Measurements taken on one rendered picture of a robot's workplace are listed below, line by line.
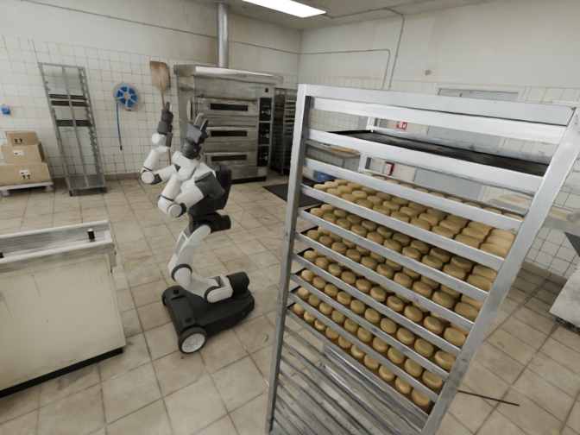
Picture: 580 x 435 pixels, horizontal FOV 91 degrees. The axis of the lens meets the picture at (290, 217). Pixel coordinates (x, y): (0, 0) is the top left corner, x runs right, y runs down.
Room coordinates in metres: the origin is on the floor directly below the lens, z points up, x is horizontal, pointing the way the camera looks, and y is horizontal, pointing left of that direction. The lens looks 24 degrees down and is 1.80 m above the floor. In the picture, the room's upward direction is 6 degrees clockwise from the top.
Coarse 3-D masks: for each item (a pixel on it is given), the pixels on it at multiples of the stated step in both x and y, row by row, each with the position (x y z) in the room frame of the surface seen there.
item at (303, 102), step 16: (304, 96) 0.89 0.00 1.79; (304, 112) 0.90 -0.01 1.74; (304, 128) 0.90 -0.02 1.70; (304, 144) 0.91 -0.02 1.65; (288, 192) 0.91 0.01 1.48; (288, 208) 0.90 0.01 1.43; (288, 224) 0.90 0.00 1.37; (288, 240) 0.89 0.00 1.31; (288, 256) 0.90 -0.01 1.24; (288, 272) 0.90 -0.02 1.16; (288, 288) 0.91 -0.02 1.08; (272, 368) 0.90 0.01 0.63; (272, 384) 0.90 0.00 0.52; (272, 400) 0.89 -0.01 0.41; (272, 416) 0.90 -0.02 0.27
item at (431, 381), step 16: (304, 288) 0.95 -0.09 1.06; (320, 304) 0.87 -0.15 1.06; (336, 320) 0.80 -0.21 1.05; (352, 320) 0.79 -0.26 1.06; (368, 336) 0.73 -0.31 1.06; (384, 352) 0.68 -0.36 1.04; (400, 352) 0.67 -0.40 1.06; (400, 368) 0.63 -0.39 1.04; (416, 368) 0.62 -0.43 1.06; (432, 384) 0.57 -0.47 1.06
